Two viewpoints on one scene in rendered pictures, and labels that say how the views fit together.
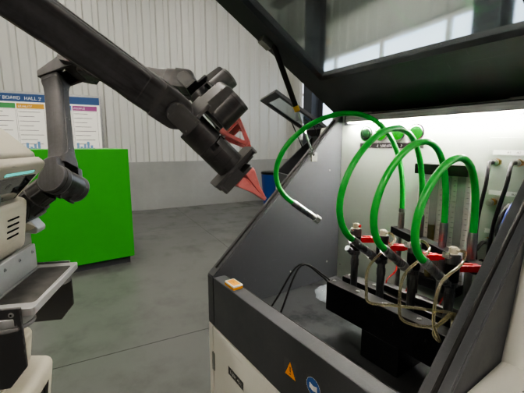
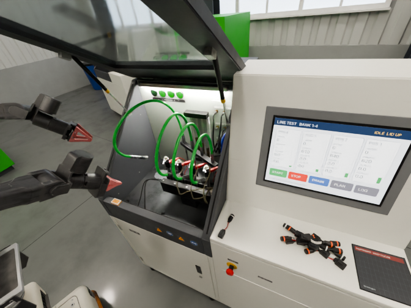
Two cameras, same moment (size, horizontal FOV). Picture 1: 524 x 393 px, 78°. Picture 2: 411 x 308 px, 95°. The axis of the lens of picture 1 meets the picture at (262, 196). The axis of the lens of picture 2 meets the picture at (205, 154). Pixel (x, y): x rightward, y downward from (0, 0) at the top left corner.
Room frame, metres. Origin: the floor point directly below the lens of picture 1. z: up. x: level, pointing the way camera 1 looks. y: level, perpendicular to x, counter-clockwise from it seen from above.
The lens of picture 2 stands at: (0.00, -0.06, 1.76)
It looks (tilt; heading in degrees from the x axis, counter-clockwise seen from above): 38 degrees down; 333
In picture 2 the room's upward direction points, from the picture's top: 7 degrees counter-clockwise
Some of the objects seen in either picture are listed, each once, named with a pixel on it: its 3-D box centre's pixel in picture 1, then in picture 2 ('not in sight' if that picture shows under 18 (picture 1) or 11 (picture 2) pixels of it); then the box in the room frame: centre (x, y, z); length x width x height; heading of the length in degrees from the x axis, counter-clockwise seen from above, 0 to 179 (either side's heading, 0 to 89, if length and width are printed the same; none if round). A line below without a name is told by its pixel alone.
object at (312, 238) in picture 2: not in sight; (312, 242); (0.13, -0.54, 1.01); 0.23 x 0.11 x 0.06; 35
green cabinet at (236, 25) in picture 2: not in sight; (213, 67); (3.29, -2.19, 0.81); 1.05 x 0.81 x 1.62; 21
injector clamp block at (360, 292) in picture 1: (391, 329); (191, 191); (0.72, -0.31, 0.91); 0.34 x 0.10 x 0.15; 35
